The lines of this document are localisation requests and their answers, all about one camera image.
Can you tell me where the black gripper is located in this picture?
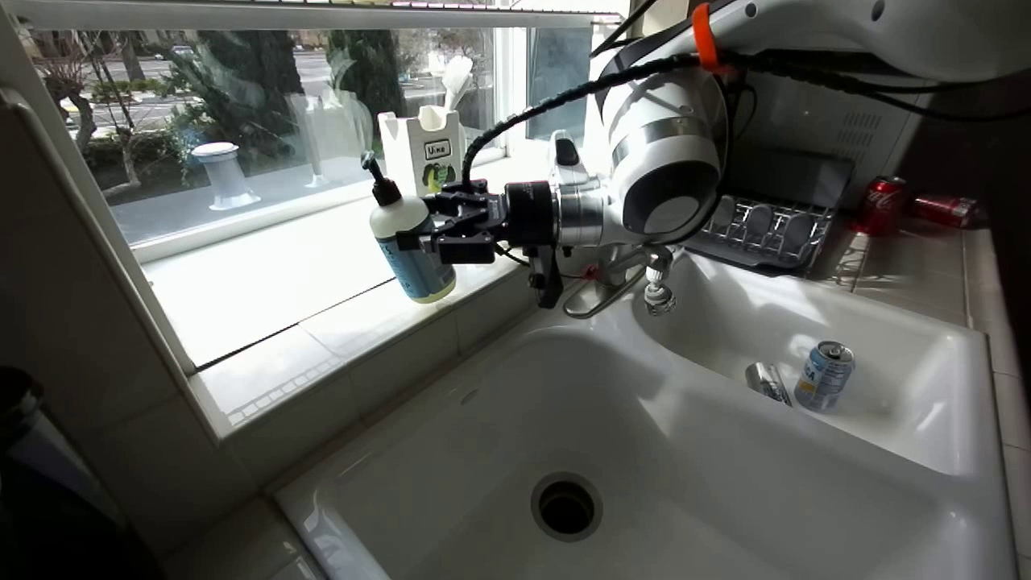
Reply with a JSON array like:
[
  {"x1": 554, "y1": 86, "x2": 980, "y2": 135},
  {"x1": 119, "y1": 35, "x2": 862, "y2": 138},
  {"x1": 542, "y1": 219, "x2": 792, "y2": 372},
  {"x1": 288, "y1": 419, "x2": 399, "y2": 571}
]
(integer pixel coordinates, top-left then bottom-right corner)
[{"x1": 409, "y1": 178, "x2": 563, "y2": 266}]

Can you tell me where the blue label soap dispenser bottle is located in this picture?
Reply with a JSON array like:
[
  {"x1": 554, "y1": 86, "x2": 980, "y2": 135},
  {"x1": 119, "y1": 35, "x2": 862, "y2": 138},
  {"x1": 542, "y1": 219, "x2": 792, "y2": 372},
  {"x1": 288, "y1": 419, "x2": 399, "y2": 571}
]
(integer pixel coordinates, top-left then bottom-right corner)
[{"x1": 361, "y1": 150, "x2": 462, "y2": 307}]

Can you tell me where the white carton brush holder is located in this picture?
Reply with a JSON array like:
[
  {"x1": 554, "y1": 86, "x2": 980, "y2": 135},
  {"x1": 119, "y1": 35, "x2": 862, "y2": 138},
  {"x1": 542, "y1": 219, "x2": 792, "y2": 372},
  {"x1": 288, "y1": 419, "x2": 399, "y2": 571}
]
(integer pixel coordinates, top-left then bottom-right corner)
[{"x1": 377, "y1": 103, "x2": 472, "y2": 200}]

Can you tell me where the white dish brush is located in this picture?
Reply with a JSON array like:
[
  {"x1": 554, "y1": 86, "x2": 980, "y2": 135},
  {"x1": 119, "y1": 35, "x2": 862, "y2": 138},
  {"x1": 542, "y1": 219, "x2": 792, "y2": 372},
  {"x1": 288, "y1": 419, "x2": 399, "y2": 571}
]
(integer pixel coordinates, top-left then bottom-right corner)
[{"x1": 417, "y1": 51, "x2": 477, "y2": 135}]

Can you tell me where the chrome sink faucet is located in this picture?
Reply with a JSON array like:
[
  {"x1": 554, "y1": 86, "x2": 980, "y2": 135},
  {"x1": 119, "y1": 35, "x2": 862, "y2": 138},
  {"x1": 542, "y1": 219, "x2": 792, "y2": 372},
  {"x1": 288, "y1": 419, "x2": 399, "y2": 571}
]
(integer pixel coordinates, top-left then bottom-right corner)
[{"x1": 562, "y1": 241, "x2": 685, "y2": 323}]

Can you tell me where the white double basin sink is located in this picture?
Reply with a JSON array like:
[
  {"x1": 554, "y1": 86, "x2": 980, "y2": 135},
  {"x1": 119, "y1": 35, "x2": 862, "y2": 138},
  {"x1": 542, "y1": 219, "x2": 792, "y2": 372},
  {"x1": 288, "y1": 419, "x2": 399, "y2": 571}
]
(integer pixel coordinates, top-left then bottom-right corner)
[{"x1": 267, "y1": 248, "x2": 1019, "y2": 580}]

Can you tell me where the large basin drain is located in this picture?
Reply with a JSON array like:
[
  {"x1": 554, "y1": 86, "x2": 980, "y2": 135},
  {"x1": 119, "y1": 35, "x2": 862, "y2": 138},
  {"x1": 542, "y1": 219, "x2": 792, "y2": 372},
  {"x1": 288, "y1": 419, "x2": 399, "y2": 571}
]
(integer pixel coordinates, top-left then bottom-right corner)
[{"x1": 527, "y1": 471, "x2": 605, "y2": 543}]

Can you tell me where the metal dish rack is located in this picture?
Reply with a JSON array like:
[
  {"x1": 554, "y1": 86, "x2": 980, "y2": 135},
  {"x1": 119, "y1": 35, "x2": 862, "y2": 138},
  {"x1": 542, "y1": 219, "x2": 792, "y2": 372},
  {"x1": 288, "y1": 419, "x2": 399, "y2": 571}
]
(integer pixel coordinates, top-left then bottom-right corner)
[{"x1": 685, "y1": 191, "x2": 842, "y2": 275}]

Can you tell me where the blue drink can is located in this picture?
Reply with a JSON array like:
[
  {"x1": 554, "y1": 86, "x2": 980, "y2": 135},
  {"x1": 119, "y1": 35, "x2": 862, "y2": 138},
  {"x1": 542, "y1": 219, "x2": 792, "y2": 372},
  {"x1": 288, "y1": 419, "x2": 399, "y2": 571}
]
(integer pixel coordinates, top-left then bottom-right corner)
[{"x1": 792, "y1": 338, "x2": 858, "y2": 416}]

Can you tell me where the red round object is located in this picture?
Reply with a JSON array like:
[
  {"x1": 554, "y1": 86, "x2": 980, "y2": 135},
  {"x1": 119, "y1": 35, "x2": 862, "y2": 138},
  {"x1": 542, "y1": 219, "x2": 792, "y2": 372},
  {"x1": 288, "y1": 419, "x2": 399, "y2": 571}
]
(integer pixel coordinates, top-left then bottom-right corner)
[{"x1": 858, "y1": 175, "x2": 915, "y2": 237}]

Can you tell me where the red drink can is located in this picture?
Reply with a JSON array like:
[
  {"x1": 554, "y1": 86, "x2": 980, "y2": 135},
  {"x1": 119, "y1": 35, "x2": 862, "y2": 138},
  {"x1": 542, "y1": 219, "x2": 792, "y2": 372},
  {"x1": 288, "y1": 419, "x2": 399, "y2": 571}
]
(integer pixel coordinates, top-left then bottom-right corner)
[{"x1": 910, "y1": 191, "x2": 986, "y2": 233}]

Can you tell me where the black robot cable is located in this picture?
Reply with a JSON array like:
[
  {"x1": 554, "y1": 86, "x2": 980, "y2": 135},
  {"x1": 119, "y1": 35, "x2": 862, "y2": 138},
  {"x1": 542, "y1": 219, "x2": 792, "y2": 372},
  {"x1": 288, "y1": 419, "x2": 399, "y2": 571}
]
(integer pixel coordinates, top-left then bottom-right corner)
[{"x1": 457, "y1": 0, "x2": 1031, "y2": 187}]

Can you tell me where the white outdoor pedestal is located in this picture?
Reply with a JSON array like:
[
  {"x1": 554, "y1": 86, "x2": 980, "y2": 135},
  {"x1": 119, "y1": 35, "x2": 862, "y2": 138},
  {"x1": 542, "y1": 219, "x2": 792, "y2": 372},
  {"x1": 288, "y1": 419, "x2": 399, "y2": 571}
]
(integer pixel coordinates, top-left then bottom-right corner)
[{"x1": 190, "y1": 138, "x2": 264, "y2": 216}]

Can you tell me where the white window frame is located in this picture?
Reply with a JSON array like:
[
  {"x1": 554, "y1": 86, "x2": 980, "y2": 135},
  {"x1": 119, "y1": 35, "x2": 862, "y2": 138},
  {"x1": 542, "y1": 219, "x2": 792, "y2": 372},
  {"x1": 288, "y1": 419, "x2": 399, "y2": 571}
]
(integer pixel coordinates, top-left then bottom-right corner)
[{"x1": 0, "y1": 0, "x2": 635, "y2": 381}]

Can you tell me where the orange cable strap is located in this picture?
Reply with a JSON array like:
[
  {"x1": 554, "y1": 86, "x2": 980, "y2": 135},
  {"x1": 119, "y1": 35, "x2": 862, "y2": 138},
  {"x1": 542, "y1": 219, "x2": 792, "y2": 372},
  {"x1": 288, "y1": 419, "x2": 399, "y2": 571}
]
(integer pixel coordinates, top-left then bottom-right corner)
[{"x1": 685, "y1": 0, "x2": 727, "y2": 77}]

